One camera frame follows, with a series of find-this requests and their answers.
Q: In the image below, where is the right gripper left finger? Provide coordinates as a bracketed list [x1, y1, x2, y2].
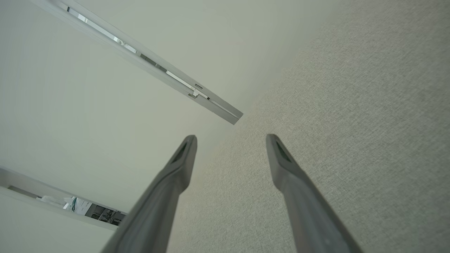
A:
[101, 135, 198, 253]

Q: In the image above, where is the grey partition door frame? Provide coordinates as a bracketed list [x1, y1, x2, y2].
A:
[0, 165, 128, 231]

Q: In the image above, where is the dark equipment shelf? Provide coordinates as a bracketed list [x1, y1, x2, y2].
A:
[7, 186, 126, 226]

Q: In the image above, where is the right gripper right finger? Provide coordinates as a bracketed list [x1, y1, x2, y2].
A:
[266, 134, 362, 253]

